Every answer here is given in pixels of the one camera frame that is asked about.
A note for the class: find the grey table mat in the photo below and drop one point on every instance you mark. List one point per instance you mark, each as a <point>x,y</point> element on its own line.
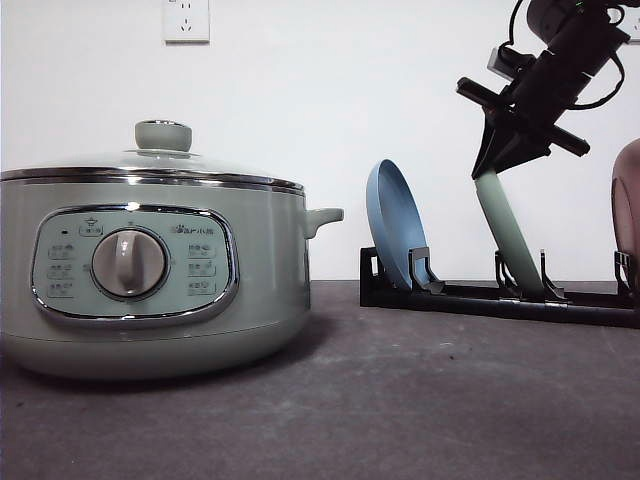
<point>367,393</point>

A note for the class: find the green plate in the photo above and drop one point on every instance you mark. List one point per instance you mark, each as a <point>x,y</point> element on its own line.
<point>513,244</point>

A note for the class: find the white wall socket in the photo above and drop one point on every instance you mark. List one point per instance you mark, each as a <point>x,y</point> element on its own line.
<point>186,23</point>
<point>631,23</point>

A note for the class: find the blue plate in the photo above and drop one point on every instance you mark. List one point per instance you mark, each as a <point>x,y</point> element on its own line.
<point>396,218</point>

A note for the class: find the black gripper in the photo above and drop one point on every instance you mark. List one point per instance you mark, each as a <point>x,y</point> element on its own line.
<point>534,104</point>

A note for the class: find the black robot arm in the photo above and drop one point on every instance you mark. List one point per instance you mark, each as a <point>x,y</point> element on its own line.
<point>583,32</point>

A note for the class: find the black plate rack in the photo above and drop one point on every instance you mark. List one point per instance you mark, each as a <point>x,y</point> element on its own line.
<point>425,290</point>

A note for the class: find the green electric steamer pot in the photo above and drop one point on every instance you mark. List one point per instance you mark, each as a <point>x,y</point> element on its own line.
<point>131,272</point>

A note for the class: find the glass steamer lid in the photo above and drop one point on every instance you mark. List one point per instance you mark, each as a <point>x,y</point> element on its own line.
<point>161,155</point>

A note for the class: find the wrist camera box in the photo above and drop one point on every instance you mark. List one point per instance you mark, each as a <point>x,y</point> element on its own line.
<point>509,63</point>

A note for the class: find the pink plate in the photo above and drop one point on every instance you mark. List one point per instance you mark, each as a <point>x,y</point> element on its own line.
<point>625,206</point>

